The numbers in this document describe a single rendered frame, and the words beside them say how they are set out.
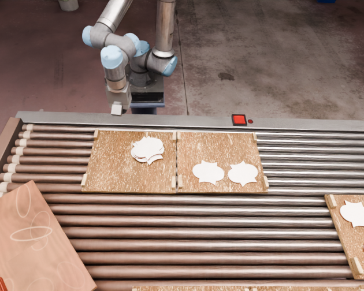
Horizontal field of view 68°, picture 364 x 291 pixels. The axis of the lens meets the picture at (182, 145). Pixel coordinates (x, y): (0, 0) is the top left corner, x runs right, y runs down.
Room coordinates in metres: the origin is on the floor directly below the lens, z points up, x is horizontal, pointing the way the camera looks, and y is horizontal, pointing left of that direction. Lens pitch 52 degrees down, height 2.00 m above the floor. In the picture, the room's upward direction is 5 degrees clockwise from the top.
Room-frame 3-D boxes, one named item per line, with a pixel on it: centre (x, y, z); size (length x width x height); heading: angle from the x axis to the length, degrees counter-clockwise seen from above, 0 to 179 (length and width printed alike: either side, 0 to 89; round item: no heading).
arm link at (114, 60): (0.83, 0.28, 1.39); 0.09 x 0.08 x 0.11; 161
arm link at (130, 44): (0.93, 0.26, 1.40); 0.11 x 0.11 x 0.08; 71
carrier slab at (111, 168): (0.72, 0.23, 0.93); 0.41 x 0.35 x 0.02; 94
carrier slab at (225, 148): (0.76, -0.19, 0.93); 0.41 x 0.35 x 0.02; 95
